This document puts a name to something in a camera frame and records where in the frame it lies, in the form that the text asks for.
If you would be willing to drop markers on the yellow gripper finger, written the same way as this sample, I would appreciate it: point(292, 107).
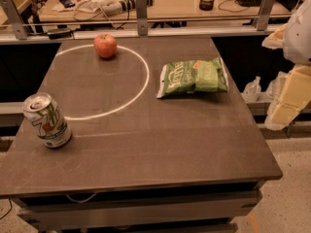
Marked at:
point(295, 95)
point(276, 39)

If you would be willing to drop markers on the red apple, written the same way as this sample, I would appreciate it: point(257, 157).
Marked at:
point(105, 45)

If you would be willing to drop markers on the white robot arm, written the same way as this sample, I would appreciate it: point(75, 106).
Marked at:
point(297, 49)

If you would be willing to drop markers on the white 7up can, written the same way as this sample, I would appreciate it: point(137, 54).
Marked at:
point(43, 113)

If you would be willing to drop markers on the black mesh cup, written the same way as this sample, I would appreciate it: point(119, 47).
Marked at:
point(206, 5)

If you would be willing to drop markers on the green chip bag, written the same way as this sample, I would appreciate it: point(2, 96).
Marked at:
point(188, 77)

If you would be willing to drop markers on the right metal bracket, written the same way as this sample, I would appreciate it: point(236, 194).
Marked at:
point(265, 9)

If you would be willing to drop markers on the metal bracket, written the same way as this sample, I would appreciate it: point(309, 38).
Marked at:
point(141, 13)
point(14, 19)
point(265, 9)

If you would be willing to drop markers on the metal table drawer frame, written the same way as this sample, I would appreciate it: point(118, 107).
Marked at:
point(87, 209)

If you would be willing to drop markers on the middle metal bracket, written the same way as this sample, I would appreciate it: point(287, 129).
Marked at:
point(141, 13)

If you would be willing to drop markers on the left metal bracket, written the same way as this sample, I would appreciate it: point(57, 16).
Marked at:
point(14, 19)

